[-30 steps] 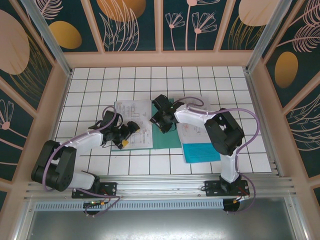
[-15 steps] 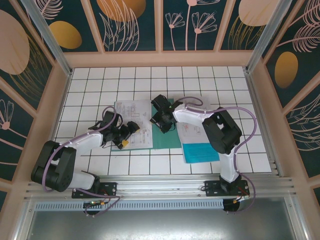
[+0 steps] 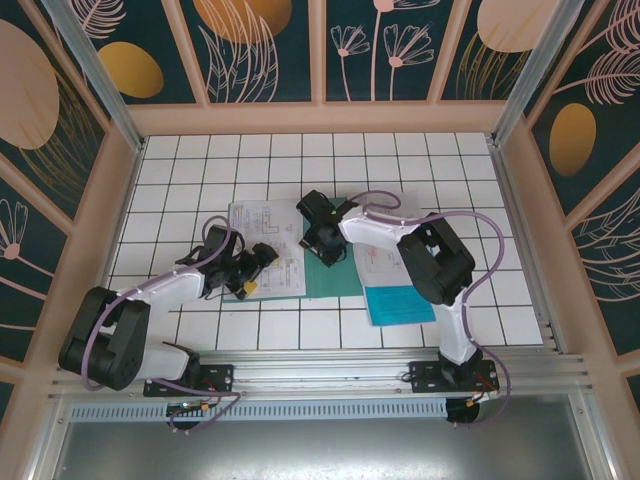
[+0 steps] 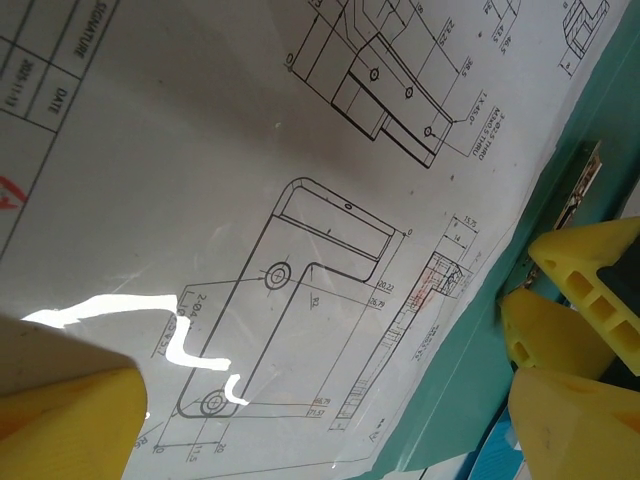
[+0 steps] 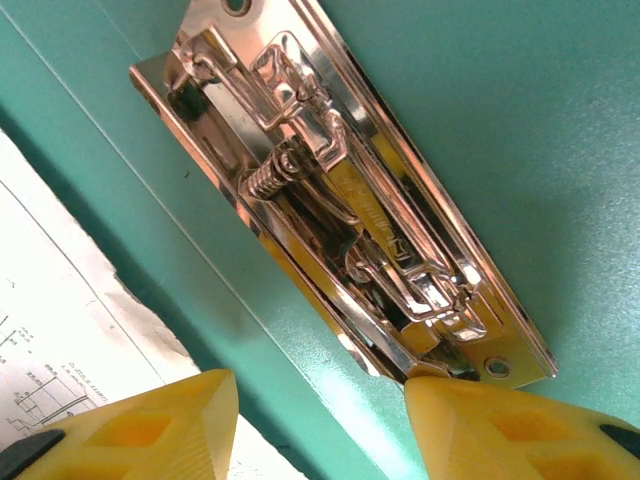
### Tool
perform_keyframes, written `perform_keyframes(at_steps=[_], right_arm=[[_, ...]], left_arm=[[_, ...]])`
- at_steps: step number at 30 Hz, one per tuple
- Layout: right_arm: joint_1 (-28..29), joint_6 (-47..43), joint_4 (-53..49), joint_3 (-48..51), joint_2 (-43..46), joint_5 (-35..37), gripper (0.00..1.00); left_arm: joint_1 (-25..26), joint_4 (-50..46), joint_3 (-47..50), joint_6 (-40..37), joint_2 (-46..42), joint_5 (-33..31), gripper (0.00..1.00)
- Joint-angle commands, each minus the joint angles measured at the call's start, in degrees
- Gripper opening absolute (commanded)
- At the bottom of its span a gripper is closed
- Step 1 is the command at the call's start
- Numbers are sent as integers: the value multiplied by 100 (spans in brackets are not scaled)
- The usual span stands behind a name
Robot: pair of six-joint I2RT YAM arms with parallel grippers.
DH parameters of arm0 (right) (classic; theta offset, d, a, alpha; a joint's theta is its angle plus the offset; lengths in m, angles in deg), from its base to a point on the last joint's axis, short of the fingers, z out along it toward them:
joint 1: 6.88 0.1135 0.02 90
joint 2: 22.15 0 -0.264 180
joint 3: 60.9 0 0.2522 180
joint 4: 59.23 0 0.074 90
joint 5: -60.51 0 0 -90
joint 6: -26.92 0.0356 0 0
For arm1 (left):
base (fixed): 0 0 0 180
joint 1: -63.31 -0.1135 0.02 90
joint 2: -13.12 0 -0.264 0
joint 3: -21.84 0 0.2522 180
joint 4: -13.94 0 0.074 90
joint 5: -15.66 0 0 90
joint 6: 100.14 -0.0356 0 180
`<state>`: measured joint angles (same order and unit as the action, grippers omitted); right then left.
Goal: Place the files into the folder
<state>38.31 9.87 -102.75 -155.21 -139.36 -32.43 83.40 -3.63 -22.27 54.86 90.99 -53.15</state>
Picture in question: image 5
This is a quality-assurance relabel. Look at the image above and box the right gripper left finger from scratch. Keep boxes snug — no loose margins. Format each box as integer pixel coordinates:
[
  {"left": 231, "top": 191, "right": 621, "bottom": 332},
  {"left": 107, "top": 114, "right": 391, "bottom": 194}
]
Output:
[{"left": 0, "top": 368, "right": 241, "bottom": 480}]

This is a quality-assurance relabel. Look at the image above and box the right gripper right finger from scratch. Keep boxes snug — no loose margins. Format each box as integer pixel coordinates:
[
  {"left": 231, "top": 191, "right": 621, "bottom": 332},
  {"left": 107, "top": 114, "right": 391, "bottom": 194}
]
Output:
[{"left": 403, "top": 374, "right": 640, "bottom": 480}]

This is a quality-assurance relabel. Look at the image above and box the white sheet with graphs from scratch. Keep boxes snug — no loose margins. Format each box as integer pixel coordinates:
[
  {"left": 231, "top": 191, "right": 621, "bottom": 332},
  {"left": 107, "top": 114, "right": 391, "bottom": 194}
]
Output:
[{"left": 0, "top": 127, "right": 294, "bottom": 480}]

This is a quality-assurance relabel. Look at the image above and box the chrome folder clip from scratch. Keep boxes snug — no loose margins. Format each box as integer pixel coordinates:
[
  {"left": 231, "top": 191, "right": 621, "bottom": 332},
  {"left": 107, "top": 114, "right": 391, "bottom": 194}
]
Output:
[{"left": 128, "top": 0, "right": 560, "bottom": 392}]

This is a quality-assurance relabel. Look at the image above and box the green folder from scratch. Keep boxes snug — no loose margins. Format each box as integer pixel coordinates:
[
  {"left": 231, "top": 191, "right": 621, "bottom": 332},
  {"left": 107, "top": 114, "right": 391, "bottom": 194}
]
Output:
[{"left": 0, "top": 0, "right": 640, "bottom": 480}]

